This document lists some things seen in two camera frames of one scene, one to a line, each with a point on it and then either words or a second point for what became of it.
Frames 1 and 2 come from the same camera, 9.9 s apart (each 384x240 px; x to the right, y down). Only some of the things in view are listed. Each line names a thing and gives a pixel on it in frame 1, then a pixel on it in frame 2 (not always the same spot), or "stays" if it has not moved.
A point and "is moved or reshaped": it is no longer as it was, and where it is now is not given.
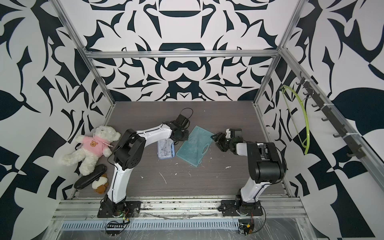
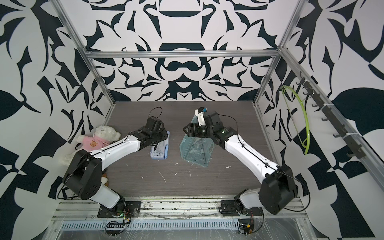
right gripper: x=219 y=139 -> x=192 y=127
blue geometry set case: x=166 y=149 is moved or reshaped
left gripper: x=186 y=135 -> x=164 y=132
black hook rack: x=356 y=150 stays
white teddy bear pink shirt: x=93 y=147 stays
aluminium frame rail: x=85 y=208 stays
